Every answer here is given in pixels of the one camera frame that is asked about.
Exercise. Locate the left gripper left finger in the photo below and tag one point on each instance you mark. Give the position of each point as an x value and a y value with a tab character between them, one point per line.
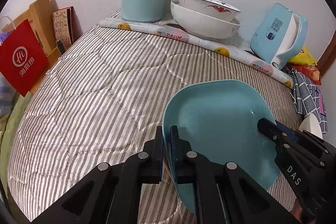
110	193

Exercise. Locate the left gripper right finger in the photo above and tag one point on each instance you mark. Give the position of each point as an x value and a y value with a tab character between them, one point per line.
223	193

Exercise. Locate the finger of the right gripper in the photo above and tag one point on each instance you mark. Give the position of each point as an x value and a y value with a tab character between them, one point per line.
284	133
269	130

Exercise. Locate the blue square plate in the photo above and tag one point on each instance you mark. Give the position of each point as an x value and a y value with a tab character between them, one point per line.
219	120

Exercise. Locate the grey checked folded cloth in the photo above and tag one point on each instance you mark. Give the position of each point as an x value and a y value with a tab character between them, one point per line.
308	99

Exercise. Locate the red chips bag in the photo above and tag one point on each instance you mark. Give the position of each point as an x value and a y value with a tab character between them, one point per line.
305	74

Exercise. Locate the yellow chips bag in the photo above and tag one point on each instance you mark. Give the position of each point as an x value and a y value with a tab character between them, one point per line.
304	57

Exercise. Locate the rolled patterned plastic sheet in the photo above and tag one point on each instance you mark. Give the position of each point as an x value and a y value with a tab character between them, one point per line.
169	32

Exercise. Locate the light blue electric kettle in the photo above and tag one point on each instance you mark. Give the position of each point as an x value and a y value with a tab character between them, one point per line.
280	36

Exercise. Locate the striped quilted bedcover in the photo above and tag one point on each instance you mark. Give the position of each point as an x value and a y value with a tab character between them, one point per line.
103	100

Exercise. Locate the large white ceramic bowl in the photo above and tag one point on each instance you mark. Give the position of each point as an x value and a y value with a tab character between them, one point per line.
202	25

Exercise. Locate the green blanket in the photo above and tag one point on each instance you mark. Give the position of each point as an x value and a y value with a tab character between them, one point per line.
9	125

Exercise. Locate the blue striped fabric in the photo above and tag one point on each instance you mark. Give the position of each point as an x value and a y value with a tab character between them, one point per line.
7	93

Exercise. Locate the blue patterned ceramic bowl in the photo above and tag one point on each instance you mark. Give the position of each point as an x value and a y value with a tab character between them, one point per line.
215	8

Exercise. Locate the red paper shopping bag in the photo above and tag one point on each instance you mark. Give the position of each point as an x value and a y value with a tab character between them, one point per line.
22	58

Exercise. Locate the patterned notebook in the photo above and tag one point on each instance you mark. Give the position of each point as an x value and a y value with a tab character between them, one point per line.
63	25

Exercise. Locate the brown wooden door frame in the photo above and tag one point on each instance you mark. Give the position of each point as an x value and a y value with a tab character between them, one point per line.
328	57

